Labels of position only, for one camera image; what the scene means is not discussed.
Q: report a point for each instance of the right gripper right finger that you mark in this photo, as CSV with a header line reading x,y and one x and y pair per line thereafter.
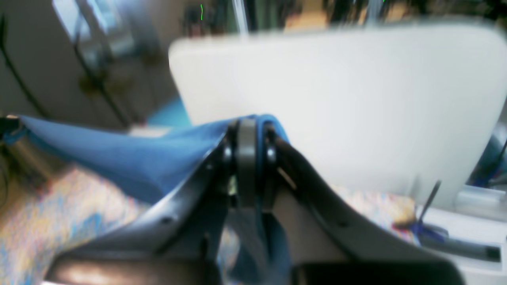
x,y
328,242

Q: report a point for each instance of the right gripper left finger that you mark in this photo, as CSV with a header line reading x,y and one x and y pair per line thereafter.
x,y
177,240

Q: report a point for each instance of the dark blue t-shirt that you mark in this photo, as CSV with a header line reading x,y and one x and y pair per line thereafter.
x,y
151,168

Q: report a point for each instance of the patterned tablecloth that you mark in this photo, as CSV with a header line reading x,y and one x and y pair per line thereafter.
x,y
80,206

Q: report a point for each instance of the white board panel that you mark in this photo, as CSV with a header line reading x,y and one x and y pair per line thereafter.
x,y
393,107

